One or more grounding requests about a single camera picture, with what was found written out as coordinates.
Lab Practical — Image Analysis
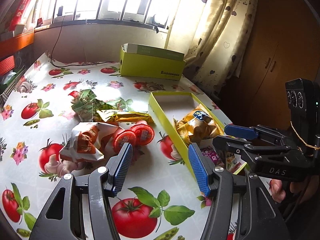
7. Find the yellow chip bag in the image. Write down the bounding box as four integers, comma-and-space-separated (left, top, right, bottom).
174, 104, 224, 145

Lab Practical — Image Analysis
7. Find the orange white snack bag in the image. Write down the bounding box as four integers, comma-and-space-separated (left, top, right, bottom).
59, 122, 119, 163

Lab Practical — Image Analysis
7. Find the gold snack bar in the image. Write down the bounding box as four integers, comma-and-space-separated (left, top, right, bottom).
97, 109, 153, 124

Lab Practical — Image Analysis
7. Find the person's right hand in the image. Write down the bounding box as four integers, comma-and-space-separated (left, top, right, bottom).
270, 176, 319, 203

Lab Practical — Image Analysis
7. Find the purple snack packet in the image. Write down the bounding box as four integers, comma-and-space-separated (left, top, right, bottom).
200, 145, 246, 173

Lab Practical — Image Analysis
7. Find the wooden wardrobe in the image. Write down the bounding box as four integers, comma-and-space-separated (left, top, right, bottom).
220, 0, 319, 129

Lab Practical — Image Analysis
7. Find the red jelly cup lower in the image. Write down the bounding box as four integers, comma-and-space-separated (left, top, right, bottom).
130, 120, 155, 146

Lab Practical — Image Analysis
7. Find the red jelly cup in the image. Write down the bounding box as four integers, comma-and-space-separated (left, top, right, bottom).
130, 120, 155, 146
113, 129, 137, 153

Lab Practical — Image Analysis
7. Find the floral vinyl tablecloth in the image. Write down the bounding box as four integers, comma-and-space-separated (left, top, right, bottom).
1, 54, 240, 239

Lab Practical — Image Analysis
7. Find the red jelly cup upper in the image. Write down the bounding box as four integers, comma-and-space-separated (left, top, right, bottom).
113, 129, 137, 153

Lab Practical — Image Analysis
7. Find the heart pattern curtain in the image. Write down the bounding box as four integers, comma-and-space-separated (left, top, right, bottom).
164, 0, 258, 98

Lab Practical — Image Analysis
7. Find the green crumpled snack packet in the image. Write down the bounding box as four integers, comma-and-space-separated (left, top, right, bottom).
69, 89, 133, 122

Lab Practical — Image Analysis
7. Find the yellow-green shoebox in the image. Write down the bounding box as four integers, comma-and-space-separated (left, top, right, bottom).
120, 43, 185, 81

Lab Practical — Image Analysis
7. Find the striped gift box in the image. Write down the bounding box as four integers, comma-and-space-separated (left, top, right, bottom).
0, 64, 26, 106

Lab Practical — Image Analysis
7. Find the red woven basket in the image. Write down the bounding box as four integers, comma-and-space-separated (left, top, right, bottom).
0, 55, 15, 76

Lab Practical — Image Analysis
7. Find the orange box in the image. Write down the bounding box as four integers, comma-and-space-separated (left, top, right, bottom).
0, 30, 34, 59

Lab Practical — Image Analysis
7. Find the red cardboard package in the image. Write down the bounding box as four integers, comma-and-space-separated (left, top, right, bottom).
9, 0, 31, 31

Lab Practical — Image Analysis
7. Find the black power cable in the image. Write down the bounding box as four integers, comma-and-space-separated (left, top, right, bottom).
49, 15, 121, 68

